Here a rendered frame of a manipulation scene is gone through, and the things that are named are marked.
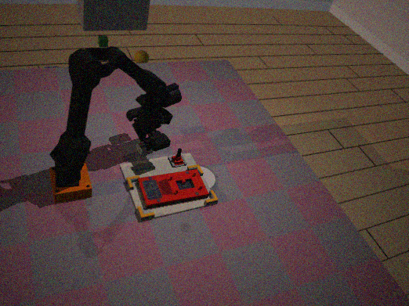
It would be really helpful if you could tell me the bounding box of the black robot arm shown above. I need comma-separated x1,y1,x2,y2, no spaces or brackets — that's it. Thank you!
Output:
50,46,182,188

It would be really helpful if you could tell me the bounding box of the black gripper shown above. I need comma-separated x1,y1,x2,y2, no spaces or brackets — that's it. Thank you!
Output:
127,106,171,152

